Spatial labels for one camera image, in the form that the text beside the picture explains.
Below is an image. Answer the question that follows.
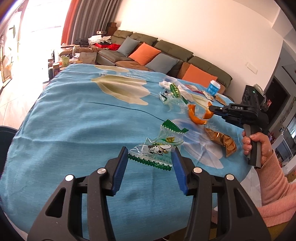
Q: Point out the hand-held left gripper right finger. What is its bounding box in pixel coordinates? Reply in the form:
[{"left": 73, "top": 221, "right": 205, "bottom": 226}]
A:
[{"left": 171, "top": 146, "right": 271, "bottom": 241}]

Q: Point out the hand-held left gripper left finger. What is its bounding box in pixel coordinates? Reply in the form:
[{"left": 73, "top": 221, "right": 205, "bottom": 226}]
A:
[{"left": 27, "top": 146, "right": 129, "bottom": 241}]

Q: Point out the orange peel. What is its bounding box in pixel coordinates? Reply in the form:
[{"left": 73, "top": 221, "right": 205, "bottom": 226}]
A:
[{"left": 187, "top": 101, "right": 214, "bottom": 126}]

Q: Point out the clear green-edged snack wrapper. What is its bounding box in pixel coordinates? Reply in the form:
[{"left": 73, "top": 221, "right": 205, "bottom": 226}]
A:
[{"left": 128, "top": 136, "right": 173, "bottom": 171}]

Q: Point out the teal plastic bin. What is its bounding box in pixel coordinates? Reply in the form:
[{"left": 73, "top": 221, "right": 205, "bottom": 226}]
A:
[{"left": 0, "top": 126, "right": 18, "bottom": 184}]

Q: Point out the person's right forearm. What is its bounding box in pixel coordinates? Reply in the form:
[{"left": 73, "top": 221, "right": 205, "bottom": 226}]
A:
[{"left": 254, "top": 150, "right": 296, "bottom": 230}]

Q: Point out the person's right hand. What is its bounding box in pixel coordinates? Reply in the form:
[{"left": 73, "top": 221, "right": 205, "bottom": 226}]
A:
[{"left": 242, "top": 130, "right": 275, "bottom": 168}]

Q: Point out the blue cup with white lid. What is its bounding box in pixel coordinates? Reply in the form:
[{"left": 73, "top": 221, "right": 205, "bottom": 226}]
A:
[{"left": 206, "top": 80, "right": 220, "bottom": 96}]

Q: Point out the brown gold snack packet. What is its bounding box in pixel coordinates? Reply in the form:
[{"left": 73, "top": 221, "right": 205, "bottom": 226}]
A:
[{"left": 204, "top": 127, "right": 238, "bottom": 158}]

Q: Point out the crumpled white tissue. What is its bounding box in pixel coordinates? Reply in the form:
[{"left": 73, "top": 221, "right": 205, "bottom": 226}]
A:
[{"left": 159, "top": 80, "right": 196, "bottom": 103}]

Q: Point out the green zigzag clear wrapper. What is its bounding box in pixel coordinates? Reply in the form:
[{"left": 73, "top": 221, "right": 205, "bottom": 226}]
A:
[{"left": 160, "top": 119, "right": 189, "bottom": 149}]

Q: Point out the orange cushion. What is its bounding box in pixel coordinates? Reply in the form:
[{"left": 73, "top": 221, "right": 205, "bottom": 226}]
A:
[
  {"left": 128, "top": 43, "right": 161, "bottom": 66},
  {"left": 182, "top": 63, "right": 218, "bottom": 87}
]

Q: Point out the clear wrapper with green label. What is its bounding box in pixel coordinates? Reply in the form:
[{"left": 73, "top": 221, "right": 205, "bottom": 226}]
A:
[{"left": 158, "top": 83, "right": 189, "bottom": 109}]

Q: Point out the pink blanket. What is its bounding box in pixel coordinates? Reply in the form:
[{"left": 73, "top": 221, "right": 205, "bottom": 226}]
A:
[{"left": 211, "top": 205, "right": 219, "bottom": 224}]

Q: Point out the blue floral tablecloth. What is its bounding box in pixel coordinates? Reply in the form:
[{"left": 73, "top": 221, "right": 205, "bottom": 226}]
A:
[{"left": 0, "top": 63, "right": 253, "bottom": 241}]

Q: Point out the blue cushion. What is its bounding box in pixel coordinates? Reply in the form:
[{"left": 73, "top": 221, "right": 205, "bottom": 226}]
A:
[
  {"left": 145, "top": 53, "right": 179, "bottom": 75},
  {"left": 117, "top": 37, "right": 140, "bottom": 57}
]

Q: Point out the green and brown sofa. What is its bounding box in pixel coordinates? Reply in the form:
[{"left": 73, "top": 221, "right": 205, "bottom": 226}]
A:
[{"left": 59, "top": 29, "right": 233, "bottom": 95}]

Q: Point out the brown paper bag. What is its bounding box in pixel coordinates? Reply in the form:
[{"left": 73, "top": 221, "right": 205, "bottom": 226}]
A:
[{"left": 80, "top": 52, "right": 98, "bottom": 65}]

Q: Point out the group of glass jars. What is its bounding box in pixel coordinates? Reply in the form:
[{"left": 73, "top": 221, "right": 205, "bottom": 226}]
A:
[{"left": 47, "top": 54, "right": 62, "bottom": 77}]

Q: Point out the red cloth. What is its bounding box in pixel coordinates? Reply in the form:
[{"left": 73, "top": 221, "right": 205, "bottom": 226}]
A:
[{"left": 101, "top": 43, "right": 121, "bottom": 51}]

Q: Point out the pile of white clothes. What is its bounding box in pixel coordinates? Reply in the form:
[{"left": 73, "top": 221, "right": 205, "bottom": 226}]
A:
[{"left": 88, "top": 34, "right": 112, "bottom": 44}]

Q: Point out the stack of brown boxes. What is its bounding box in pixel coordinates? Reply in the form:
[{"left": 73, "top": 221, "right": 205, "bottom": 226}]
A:
[{"left": 106, "top": 22, "right": 117, "bottom": 35}]

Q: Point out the orange and grey curtain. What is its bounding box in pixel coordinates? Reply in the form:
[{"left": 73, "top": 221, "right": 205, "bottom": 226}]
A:
[{"left": 61, "top": 0, "right": 123, "bottom": 46}]

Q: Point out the white wall switch plate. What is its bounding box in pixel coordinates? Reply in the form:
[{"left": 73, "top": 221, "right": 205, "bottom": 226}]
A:
[{"left": 245, "top": 61, "right": 258, "bottom": 75}]

